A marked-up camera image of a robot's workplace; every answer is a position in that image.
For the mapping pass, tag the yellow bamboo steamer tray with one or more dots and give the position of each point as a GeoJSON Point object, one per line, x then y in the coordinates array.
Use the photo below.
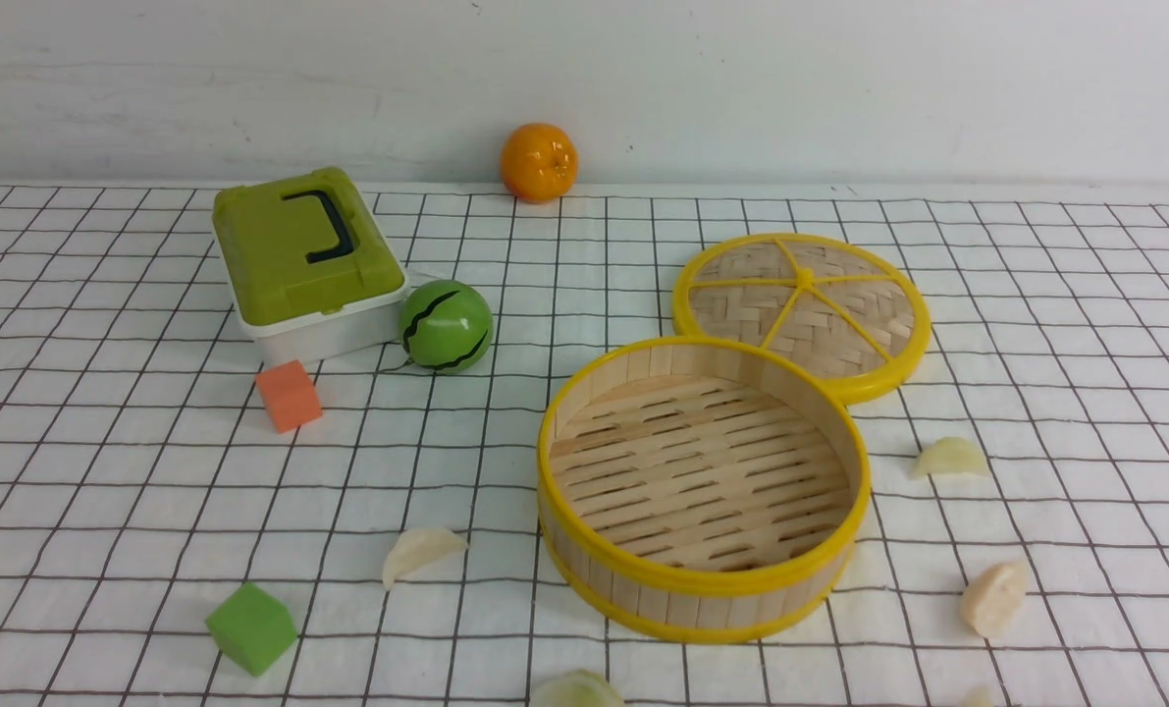
{"type": "Point", "coordinates": [700, 490]}

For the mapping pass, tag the orange foam cube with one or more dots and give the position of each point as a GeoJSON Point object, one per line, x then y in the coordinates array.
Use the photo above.
{"type": "Point", "coordinates": [289, 396]}

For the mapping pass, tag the white grid tablecloth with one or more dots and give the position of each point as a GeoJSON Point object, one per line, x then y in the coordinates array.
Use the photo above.
{"type": "Point", "coordinates": [142, 482]}

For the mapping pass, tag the orange fruit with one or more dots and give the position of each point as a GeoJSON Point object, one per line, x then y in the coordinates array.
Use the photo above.
{"type": "Point", "coordinates": [539, 163]}

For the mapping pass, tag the yellow woven steamer lid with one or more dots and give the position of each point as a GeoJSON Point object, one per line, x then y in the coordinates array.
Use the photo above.
{"type": "Point", "coordinates": [840, 312]}

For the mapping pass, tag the green foam cube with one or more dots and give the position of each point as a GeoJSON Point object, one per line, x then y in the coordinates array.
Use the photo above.
{"type": "Point", "coordinates": [252, 628]}

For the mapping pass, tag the small dumpling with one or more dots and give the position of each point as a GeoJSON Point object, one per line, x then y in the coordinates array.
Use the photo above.
{"type": "Point", "coordinates": [979, 696]}

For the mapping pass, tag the green toy watermelon ball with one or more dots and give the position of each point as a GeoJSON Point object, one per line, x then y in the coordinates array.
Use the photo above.
{"type": "Point", "coordinates": [445, 326]}

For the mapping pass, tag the white dumpling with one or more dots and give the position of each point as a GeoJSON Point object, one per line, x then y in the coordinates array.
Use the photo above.
{"type": "Point", "coordinates": [418, 547]}

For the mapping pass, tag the cream dumpling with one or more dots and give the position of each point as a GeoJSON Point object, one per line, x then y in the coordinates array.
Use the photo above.
{"type": "Point", "coordinates": [990, 602]}

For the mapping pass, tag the pale green dumpling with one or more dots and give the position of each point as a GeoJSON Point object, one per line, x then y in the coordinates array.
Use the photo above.
{"type": "Point", "coordinates": [951, 456]}

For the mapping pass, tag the greenish dumpling bottom edge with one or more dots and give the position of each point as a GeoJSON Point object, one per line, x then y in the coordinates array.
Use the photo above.
{"type": "Point", "coordinates": [576, 688]}

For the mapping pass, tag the green lidded white box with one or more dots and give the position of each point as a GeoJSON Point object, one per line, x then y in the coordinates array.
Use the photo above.
{"type": "Point", "coordinates": [311, 276]}

